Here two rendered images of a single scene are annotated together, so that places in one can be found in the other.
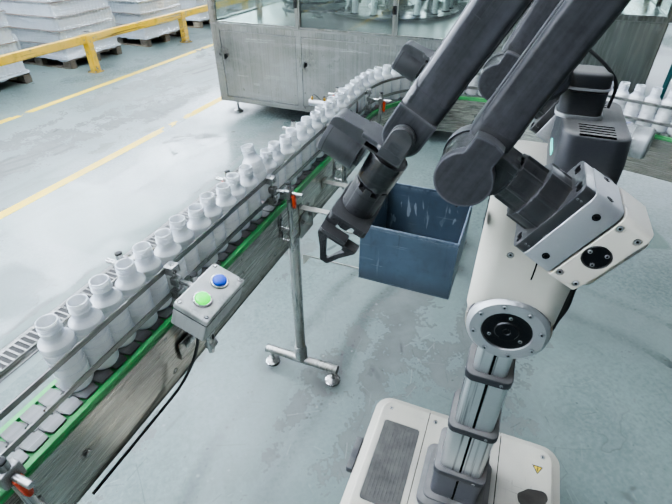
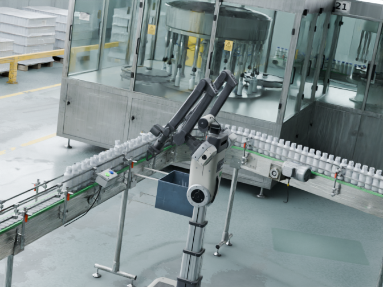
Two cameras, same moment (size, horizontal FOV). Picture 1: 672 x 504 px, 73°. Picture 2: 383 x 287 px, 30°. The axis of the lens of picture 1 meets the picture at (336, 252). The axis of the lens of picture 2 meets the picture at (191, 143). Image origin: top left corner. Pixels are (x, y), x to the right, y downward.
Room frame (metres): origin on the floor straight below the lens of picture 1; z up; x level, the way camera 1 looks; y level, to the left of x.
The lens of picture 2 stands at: (-3.79, -0.02, 2.58)
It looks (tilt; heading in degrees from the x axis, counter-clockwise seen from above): 15 degrees down; 357
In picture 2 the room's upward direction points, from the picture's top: 8 degrees clockwise
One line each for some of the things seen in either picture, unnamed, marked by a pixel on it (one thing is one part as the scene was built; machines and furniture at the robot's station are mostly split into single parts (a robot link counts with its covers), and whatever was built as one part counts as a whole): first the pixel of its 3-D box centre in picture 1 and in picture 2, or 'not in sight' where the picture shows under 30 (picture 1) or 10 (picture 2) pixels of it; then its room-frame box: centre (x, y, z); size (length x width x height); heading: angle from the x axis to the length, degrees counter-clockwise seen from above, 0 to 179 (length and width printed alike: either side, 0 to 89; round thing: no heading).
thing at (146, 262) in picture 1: (150, 276); (86, 171); (0.78, 0.41, 1.08); 0.06 x 0.06 x 0.17
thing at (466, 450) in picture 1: (463, 452); (190, 275); (0.73, -0.38, 0.45); 0.13 x 0.13 x 0.40; 69
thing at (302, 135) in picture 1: (302, 146); (136, 148); (1.49, 0.12, 1.08); 0.06 x 0.06 x 0.17
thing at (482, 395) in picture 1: (476, 411); (194, 247); (0.73, -0.38, 0.65); 0.11 x 0.11 x 0.40; 69
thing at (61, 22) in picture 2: not in sight; (56, 34); (11.64, 2.41, 0.50); 1.23 x 1.05 x 1.00; 69
